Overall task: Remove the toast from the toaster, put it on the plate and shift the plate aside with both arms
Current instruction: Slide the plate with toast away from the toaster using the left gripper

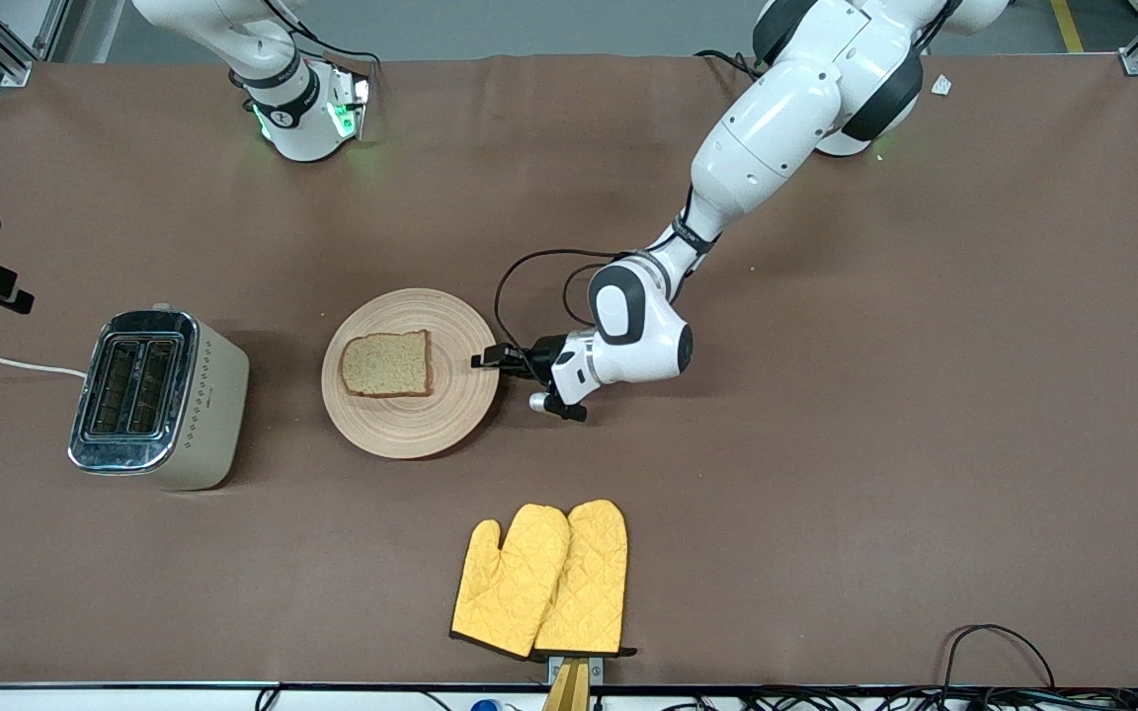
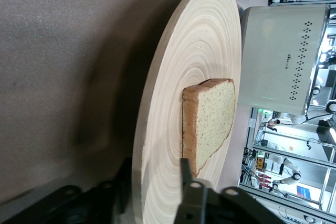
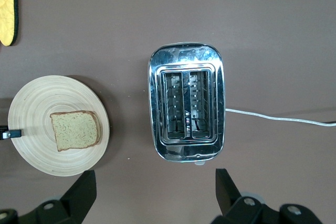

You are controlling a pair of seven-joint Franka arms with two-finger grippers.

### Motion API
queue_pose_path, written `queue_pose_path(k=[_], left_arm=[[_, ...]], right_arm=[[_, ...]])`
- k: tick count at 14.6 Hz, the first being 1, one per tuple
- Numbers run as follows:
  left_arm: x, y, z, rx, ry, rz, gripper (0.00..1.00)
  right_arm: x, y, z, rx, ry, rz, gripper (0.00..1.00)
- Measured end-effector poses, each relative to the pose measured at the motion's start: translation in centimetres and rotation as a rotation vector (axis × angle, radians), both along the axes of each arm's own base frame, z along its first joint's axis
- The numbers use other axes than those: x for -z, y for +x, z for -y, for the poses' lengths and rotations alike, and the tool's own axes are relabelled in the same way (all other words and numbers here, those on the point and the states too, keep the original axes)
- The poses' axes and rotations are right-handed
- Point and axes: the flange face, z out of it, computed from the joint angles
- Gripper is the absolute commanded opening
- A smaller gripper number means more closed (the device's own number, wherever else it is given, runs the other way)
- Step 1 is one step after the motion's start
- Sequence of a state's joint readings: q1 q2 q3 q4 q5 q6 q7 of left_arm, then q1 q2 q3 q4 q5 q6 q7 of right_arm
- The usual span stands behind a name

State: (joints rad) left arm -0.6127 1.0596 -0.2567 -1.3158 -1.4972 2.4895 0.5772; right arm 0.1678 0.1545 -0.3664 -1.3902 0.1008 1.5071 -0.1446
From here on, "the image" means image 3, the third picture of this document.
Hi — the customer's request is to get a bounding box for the chrome and beige toaster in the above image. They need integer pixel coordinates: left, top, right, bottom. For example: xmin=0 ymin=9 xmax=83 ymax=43
xmin=148 ymin=41 xmax=226 ymax=166

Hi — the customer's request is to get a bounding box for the yellow quilted oven mitt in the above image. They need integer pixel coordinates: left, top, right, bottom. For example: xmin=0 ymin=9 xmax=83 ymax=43
xmin=0 ymin=0 xmax=19 ymax=47

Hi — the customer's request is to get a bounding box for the round wooden plate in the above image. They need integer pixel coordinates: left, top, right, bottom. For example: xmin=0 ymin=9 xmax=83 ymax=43
xmin=7 ymin=75 xmax=110 ymax=177

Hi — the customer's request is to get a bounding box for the white toaster power cable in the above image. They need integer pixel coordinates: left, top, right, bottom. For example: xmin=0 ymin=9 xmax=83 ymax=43
xmin=224 ymin=108 xmax=336 ymax=127

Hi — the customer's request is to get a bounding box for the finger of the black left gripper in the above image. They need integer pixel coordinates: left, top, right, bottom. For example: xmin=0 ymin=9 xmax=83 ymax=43
xmin=0 ymin=125 xmax=22 ymax=141

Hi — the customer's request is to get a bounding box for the brown toast slice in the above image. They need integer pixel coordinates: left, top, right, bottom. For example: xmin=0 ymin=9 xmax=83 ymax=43
xmin=49 ymin=110 xmax=102 ymax=153

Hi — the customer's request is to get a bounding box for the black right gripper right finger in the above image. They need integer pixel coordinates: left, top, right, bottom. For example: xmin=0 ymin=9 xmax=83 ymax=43
xmin=211 ymin=168 xmax=322 ymax=224

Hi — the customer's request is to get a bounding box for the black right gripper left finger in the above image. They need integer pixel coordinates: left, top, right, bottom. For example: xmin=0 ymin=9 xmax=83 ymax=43
xmin=0 ymin=170 xmax=97 ymax=224

